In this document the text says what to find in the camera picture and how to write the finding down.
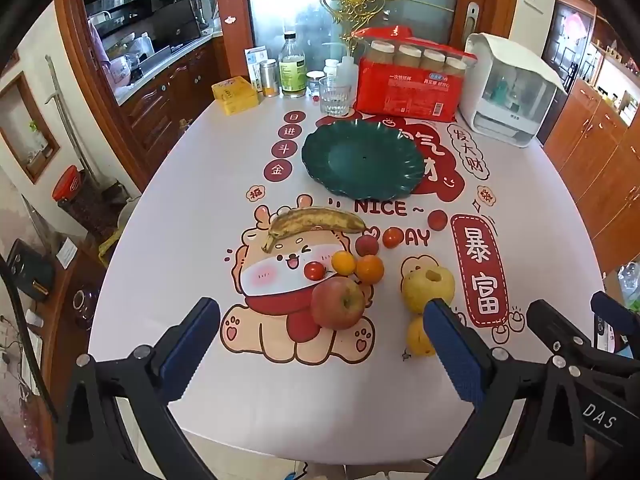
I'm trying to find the dark green scalloped plate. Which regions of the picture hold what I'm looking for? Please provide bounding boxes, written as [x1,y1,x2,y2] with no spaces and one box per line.
[301,121,426,199]

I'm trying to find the metal can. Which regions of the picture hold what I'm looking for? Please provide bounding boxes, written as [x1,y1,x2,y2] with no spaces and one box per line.
[260,59,279,98]

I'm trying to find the large yellow apple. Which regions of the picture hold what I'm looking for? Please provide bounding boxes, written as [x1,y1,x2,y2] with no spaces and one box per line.
[401,266,456,315]

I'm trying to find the spotted yellow banana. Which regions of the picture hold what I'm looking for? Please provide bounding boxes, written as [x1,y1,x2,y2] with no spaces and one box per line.
[261,206,367,253]

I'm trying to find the white and blue carton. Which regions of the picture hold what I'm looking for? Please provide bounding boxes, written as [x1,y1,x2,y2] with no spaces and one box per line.
[244,46,269,93]

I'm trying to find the small yellow pear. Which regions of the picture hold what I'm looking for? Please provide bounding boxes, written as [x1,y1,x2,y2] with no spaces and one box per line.
[405,315,438,357]

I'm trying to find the black kitchen range hood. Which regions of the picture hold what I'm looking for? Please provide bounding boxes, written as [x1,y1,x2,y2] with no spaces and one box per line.
[82,0,203,56]

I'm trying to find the wooden kitchen cabinets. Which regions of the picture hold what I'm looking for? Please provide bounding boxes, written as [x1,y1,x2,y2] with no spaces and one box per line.
[117,42,221,161]

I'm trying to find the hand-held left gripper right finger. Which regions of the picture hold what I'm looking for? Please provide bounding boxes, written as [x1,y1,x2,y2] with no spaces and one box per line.
[423,298,589,480]

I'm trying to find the white squeeze bottle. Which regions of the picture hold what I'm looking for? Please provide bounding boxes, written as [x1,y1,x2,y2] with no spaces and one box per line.
[336,40,358,96]

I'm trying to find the glass bottle with green label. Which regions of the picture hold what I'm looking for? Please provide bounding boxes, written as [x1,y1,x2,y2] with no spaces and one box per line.
[278,31,307,99]

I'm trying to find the frosted glass door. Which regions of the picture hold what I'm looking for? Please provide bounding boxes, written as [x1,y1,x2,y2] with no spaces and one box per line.
[245,0,461,58]

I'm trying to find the red plastic package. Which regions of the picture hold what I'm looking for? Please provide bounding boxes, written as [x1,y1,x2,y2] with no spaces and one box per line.
[355,55,468,122]

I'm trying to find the yellow box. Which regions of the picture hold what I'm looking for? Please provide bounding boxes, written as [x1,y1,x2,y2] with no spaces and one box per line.
[211,76,260,117]

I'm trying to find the clear drinking glass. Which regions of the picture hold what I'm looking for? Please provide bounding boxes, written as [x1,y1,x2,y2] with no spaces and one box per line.
[318,77,351,116]

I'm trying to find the orange tangerine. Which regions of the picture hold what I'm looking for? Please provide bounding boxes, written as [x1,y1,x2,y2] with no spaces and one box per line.
[355,255,385,283]

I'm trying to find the wooden framed window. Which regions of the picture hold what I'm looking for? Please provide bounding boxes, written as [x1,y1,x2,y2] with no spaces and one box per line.
[0,71,61,183]

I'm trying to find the tall wooden cabinet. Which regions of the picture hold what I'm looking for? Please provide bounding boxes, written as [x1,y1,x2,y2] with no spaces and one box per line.
[542,0,640,271]

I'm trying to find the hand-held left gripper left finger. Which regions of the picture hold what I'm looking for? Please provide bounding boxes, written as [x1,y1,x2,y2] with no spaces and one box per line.
[55,297,221,480]

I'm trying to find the white countertop appliance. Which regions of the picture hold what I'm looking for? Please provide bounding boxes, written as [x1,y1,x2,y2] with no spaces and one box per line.
[459,32,568,148]

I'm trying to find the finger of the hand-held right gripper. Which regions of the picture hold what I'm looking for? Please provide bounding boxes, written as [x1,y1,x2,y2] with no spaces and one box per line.
[590,290,640,361]
[526,299,608,376]

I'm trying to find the black cable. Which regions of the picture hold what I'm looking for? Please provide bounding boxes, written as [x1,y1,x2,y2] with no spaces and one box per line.
[0,255,48,411]

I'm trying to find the large red apple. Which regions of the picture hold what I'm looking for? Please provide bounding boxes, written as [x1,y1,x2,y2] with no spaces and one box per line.
[311,278,366,331]

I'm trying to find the mop handle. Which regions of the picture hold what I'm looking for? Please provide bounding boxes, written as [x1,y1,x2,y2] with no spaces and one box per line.
[45,55,101,191]

